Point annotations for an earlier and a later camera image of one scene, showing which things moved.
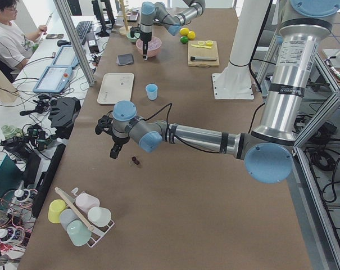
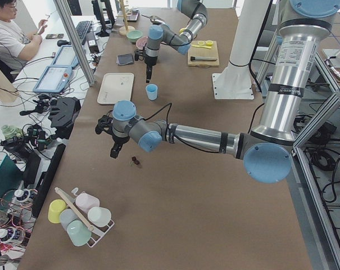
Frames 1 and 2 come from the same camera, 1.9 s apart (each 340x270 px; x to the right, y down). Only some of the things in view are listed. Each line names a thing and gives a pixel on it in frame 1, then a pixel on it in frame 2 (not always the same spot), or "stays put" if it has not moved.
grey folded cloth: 125,59 stays put
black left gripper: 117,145 stays put
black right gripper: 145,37 → 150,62
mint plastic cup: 78,232 stays put
